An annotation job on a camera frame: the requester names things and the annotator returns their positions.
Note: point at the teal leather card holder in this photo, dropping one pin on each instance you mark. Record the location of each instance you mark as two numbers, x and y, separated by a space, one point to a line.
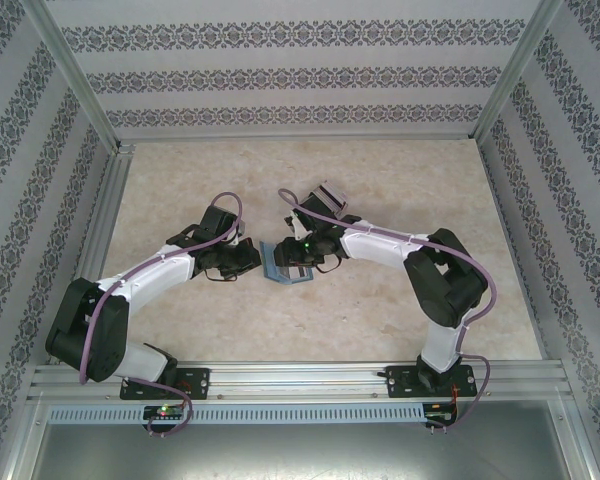
269 265

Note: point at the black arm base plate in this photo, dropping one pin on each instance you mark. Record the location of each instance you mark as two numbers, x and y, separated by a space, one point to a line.
397 382
197 382

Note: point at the aluminium mounting rail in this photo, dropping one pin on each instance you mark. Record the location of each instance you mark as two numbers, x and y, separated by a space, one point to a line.
300 382

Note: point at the small controller board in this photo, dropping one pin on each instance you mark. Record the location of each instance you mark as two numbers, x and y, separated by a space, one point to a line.
165 411
440 417

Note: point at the purple credit card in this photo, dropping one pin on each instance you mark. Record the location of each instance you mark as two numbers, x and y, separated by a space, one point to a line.
336 196

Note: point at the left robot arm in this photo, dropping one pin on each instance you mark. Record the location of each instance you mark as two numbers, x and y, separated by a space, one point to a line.
85 325

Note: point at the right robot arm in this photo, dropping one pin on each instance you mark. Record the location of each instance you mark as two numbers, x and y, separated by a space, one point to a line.
440 285

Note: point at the aluminium frame post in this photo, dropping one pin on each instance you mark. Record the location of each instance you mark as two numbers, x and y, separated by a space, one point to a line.
514 75
82 75

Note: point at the white card red edge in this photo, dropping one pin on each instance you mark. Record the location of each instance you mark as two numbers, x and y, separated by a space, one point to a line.
295 275

